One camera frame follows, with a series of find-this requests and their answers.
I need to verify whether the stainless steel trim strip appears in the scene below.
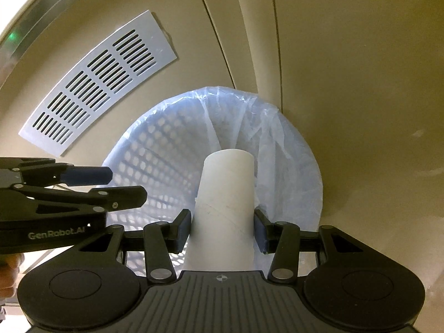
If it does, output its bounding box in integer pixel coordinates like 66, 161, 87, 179
0, 0, 117, 92

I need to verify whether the white mesh waste basket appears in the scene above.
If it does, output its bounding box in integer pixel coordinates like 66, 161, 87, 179
102, 85, 325, 278

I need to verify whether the white paper cup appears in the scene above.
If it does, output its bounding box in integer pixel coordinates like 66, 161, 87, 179
184, 148, 257, 271

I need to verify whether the person's left hand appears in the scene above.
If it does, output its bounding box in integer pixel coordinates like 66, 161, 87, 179
0, 253, 26, 299

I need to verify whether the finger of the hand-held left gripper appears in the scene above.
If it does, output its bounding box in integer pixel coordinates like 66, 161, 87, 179
0, 157, 113, 190
0, 185, 148, 223

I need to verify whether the white slotted vent grille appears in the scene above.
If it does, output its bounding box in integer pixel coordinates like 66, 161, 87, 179
19, 10, 179, 157

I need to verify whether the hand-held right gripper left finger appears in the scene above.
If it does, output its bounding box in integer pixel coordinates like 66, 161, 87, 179
80, 209, 192, 284

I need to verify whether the basket with plastic liner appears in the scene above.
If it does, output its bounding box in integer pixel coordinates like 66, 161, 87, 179
102, 85, 325, 278

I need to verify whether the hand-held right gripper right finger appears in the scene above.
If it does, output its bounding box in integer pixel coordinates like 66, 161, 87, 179
253, 209, 365, 283

